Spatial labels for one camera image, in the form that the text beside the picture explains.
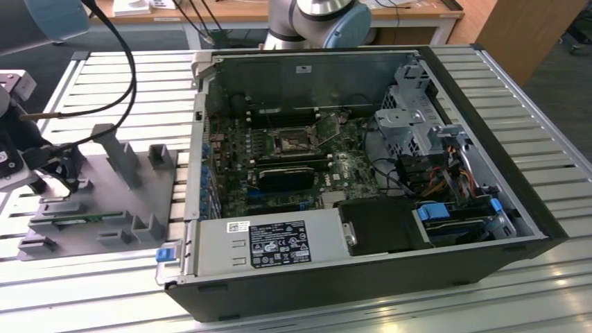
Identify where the coloured wire bundle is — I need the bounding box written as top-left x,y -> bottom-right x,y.
428,145 -> 479,200

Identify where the black graphics card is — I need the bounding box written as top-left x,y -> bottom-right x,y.
255,165 -> 316,192

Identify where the CPU socket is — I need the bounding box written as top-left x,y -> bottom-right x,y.
271,126 -> 325,157

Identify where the wooden cabinet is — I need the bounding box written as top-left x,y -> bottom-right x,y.
447,0 -> 584,87

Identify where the silver power supply unit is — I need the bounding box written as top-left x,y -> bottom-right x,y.
177,207 -> 352,284

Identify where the wooden desk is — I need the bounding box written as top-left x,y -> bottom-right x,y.
87,0 -> 467,49

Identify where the small silver heatsink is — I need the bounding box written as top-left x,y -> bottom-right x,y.
321,192 -> 349,210

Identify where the black plastic shroud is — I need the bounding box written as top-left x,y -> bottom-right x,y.
336,199 -> 439,257

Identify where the copper tube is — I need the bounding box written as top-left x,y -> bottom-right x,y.
20,112 -> 65,121

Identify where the grey parts rack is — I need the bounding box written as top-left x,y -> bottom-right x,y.
16,123 -> 180,261

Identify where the silver metal drive cage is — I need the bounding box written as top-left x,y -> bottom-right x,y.
373,64 -> 469,159

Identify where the green RAM stick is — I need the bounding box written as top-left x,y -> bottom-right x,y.
51,214 -> 107,223

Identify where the green motherboard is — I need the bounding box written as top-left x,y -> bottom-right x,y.
205,110 -> 388,218

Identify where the black white-rimmed wrist camera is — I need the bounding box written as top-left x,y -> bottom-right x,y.
0,137 -> 32,191

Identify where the hard disk in blue carrier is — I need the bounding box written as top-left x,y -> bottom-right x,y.
415,202 -> 499,244

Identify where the black office chair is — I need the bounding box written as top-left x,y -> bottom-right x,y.
564,20 -> 592,56

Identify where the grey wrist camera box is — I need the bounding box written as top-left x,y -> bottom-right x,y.
0,70 -> 39,102

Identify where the metal socket cover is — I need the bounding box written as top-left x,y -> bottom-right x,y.
312,112 -> 349,147

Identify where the black open PC case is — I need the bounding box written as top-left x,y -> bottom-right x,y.
164,43 -> 571,323

